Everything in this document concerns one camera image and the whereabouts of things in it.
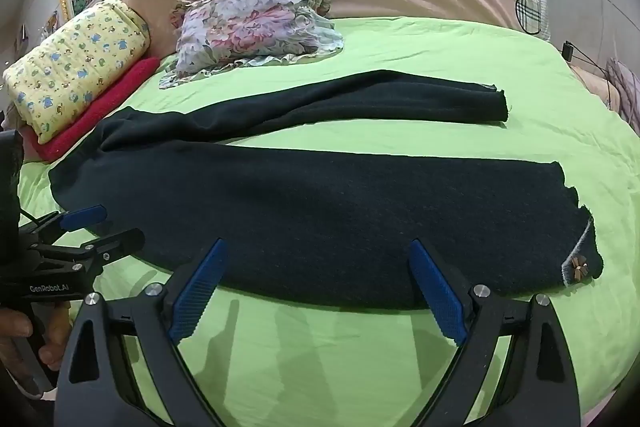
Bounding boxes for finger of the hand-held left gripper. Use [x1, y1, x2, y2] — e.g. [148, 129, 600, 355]
[52, 228, 146, 267]
[30, 205, 108, 240]

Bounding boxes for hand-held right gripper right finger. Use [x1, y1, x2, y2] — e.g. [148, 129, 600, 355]
[407, 238, 583, 427]

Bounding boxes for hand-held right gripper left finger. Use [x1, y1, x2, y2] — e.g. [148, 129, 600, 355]
[54, 237, 231, 427]

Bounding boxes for black pants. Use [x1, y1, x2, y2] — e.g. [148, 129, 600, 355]
[48, 69, 605, 312]

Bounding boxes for person's left hand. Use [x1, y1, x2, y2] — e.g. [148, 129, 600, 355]
[0, 304, 72, 373]

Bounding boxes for red blanket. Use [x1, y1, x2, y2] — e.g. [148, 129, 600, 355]
[25, 57, 161, 162]

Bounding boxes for yellow printed quilt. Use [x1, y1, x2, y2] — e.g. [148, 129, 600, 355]
[2, 0, 152, 145]

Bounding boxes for green bed sheet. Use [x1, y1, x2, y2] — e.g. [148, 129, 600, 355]
[17, 14, 640, 427]

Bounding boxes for floral ruffled cloth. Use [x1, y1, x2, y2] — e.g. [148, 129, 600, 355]
[159, 0, 345, 90]

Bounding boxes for black charger with cable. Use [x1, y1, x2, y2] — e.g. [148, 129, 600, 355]
[572, 57, 640, 132]

